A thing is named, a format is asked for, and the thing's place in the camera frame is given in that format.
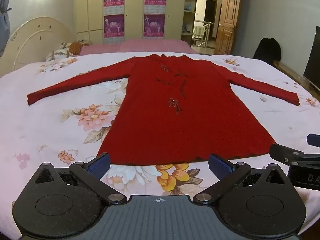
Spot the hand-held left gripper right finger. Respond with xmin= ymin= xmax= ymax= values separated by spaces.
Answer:
xmin=194 ymin=153 xmax=285 ymax=205

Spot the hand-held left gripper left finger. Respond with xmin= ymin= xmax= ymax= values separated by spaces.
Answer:
xmin=34 ymin=152 xmax=128 ymax=204

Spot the red long-sleeved knit dress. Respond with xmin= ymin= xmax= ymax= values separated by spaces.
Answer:
xmin=27 ymin=53 xmax=300 ymax=166

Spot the floral white bed sheet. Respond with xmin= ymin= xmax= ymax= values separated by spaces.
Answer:
xmin=0 ymin=52 xmax=320 ymax=240

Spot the wooden television bench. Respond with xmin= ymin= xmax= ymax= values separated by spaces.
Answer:
xmin=274 ymin=60 xmax=320 ymax=92

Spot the black flat television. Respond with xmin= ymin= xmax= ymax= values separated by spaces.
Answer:
xmin=303 ymin=26 xmax=320 ymax=92

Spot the patterned white pillow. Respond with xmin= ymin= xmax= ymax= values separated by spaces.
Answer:
xmin=46 ymin=42 xmax=75 ymax=61

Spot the orange brown pillow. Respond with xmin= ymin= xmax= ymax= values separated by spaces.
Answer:
xmin=69 ymin=41 xmax=84 ymax=55

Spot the pink bedspread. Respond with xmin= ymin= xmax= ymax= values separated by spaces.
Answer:
xmin=79 ymin=39 xmax=198 ymax=57

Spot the white stair railing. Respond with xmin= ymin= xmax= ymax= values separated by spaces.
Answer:
xmin=192 ymin=20 xmax=213 ymax=48

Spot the brown wooden door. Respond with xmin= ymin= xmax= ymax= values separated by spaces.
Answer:
xmin=214 ymin=0 xmax=243 ymax=55

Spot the cream curved headboard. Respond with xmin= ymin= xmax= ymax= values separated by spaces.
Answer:
xmin=0 ymin=17 xmax=75 ymax=78

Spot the cream open shelf unit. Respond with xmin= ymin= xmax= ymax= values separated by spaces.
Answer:
xmin=181 ymin=0 xmax=199 ymax=47

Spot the cream wardrobe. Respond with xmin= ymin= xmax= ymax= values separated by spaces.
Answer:
xmin=74 ymin=0 xmax=187 ymax=43

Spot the grey tied curtain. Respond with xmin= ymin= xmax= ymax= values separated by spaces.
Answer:
xmin=0 ymin=0 xmax=12 ymax=55

